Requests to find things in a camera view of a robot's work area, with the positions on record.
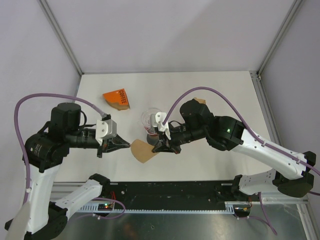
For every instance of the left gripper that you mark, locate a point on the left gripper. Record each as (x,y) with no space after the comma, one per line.
(113,144)

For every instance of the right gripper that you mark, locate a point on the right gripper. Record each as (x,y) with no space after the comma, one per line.
(174,148)

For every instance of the clear glass dripper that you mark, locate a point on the clear glass dripper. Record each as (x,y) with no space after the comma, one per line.
(145,116)

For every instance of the orange coffee filter box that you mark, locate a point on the orange coffee filter box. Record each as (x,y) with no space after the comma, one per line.
(117,99)

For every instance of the brown paper coffee filter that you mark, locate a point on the brown paper coffee filter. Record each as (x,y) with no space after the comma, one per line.
(199,100)

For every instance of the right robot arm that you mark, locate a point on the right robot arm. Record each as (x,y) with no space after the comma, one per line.
(290,171)

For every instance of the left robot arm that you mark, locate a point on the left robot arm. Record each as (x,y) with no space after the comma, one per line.
(43,219)

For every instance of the black red carafe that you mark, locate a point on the black red carafe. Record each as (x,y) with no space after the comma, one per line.
(152,137)

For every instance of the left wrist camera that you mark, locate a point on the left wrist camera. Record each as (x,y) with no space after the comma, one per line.
(104,130)

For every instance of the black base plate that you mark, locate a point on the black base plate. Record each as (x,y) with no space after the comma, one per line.
(174,193)

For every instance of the grey cable duct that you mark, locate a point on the grey cable duct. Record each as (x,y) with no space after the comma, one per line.
(100,208)

